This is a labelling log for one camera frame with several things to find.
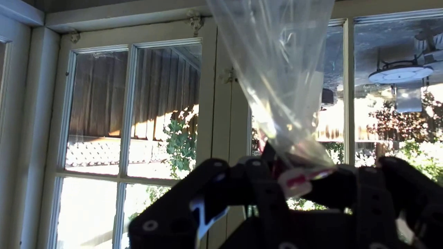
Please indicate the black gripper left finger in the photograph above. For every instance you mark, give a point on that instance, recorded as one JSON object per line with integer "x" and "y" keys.
{"x": 212, "y": 198}

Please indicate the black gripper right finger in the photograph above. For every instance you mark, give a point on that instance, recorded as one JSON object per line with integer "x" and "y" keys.
{"x": 382, "y": 198}

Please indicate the clear pink-zip plastic bag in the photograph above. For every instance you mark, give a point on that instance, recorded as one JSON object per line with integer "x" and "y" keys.
{"x": 281, "y": 74}

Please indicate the white framed window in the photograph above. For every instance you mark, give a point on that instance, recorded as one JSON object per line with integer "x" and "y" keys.
{"x": 139, "y": 115}

